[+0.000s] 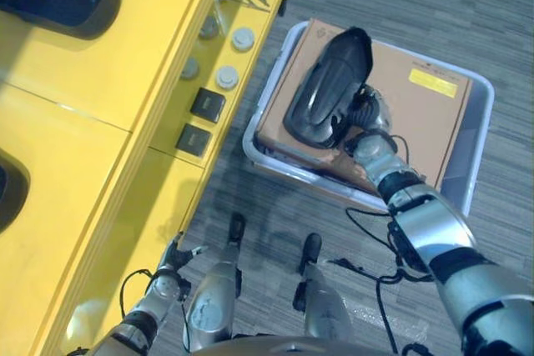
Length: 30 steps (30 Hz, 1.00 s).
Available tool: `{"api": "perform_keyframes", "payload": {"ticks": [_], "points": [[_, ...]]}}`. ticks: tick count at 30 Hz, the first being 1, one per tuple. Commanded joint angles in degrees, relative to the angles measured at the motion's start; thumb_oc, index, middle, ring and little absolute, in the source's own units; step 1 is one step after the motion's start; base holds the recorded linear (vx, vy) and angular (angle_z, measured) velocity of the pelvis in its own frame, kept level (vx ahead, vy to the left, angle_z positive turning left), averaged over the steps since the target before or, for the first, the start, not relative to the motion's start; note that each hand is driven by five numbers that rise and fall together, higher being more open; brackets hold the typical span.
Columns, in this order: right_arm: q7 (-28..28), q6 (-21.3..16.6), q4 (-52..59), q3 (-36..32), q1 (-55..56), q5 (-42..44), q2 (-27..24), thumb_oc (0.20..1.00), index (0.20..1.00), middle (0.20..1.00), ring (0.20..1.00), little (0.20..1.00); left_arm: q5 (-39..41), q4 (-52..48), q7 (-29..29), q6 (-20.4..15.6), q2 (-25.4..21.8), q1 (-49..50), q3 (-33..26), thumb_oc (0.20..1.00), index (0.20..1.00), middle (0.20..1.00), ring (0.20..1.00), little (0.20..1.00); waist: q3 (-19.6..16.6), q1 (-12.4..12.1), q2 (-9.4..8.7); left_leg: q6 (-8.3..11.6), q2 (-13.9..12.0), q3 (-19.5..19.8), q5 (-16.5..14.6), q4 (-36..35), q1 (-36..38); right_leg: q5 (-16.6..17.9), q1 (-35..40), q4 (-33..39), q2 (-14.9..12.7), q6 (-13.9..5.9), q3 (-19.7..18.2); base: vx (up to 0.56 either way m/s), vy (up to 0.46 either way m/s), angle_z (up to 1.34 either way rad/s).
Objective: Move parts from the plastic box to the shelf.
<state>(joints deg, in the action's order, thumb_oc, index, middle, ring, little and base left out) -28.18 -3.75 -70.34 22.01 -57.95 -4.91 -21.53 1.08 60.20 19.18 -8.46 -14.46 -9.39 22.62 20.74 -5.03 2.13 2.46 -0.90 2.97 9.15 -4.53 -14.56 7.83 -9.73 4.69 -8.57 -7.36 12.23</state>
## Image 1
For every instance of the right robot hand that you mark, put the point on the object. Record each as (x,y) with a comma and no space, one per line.
(369,110)

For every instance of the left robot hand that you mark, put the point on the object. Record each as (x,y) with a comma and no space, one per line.
(175,260)

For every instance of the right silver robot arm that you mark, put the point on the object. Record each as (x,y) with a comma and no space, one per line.
(438,235)

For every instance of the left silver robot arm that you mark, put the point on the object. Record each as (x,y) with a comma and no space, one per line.
(146,306)

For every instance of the brown cardboard box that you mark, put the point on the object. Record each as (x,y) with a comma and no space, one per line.
(417,131)

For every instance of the pale plastic box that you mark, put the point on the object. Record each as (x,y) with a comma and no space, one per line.
(480,122)

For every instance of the black shelf caster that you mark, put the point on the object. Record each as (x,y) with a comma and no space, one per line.
(284,5)

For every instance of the yellow metal shelf unit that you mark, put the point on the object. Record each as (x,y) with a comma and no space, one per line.
(83,93)

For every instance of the yellow label sticker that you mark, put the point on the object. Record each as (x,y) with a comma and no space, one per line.
(434,81)

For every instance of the round white cap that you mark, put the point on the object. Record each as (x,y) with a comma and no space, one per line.
(227,76)
(242,38)

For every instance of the silver robot torso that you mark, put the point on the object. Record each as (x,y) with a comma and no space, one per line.
(292,347)

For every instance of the right silver robot leg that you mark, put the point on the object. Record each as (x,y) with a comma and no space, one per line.
(321,293)

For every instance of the silver metal wrench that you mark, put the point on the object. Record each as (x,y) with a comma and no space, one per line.
(219,8)

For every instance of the round grey cap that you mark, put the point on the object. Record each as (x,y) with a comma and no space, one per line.
(189,68)

